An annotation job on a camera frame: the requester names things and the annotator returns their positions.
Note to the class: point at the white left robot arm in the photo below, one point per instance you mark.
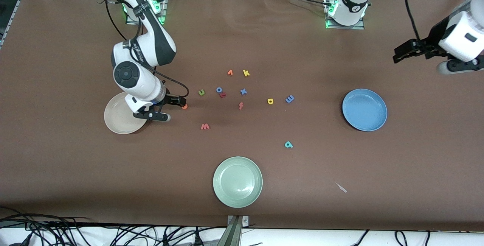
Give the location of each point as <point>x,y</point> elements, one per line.
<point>353,3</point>

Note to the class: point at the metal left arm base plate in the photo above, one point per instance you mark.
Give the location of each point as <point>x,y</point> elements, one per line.
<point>359,26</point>

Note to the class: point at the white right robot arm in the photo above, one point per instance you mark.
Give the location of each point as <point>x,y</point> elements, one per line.
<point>151,38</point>

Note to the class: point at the beige round plate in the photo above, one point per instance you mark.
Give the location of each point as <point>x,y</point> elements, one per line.
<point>117,119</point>

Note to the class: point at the green foam letter u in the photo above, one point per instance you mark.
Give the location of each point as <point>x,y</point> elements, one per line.
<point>201,93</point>

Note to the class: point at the white tape scrap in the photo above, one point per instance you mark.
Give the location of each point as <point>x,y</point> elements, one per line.
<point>342,188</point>

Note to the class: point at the teal foam letter a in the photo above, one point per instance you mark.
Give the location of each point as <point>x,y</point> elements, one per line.
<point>289,146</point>

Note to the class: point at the green round plate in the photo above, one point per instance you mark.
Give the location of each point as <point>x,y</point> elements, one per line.
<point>237,181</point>

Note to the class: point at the metal table edge bracket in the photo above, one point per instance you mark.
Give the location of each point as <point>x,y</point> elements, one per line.
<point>237,231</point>

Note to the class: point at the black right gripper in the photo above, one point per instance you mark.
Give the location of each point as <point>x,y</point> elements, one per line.
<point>171,99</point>

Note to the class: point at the blue round plate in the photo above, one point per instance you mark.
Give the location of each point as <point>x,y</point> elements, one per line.
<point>365,115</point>

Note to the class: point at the aluminium frame profile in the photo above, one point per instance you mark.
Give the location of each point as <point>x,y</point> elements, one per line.
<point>14,11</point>

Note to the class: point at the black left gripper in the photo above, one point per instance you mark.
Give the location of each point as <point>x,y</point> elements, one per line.
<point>428,45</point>

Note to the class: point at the brown table cover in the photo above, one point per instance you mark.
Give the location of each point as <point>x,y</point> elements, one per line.
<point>242,41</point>

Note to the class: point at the blue foam letter E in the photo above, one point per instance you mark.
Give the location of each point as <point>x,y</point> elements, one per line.
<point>289,99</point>

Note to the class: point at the red foam letter w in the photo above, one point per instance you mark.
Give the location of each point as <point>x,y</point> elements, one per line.
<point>205,127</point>

